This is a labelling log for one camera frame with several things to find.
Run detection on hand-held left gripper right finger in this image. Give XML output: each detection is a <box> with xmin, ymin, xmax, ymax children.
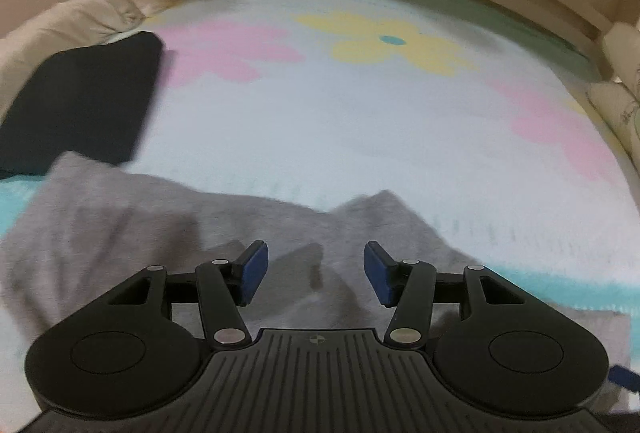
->
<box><xmin>363</xmin><ymin>240</ymin><xmax>532</xmax><ymax>349</ymax></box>

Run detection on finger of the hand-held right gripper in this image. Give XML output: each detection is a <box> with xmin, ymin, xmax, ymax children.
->
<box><xmin>608</xmin><ymin>364</ymin><xmax>640</xmax><ymax>395</ymax></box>

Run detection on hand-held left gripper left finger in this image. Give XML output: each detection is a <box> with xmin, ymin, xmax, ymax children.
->
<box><xmin>106</xmin><ymin>240</ymin><xmax>270</xmax><ymax>349</ymax></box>

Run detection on grey pants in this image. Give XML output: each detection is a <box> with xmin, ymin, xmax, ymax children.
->
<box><xmin>0</xmin><ymin>151</ymin><xmax>632</xmax><ymax>416</ymax></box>

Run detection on flower print blanket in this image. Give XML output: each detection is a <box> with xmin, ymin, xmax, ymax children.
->
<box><xmin>0</xmin><ymin>0</ymin><xmax>640</xmax><ymax>344</ymax></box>

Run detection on black folded cloth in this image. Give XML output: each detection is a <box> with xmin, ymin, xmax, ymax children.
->
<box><xmin>0</xmin><ymin>31</ymin><xmax>166</xmax><ymax>182</ymax></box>

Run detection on white plain pillow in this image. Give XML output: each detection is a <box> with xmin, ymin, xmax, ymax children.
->
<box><xmin>0</xmin><ymin>0</ymin><xmax>273</xmax><ymax>114</ymax></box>

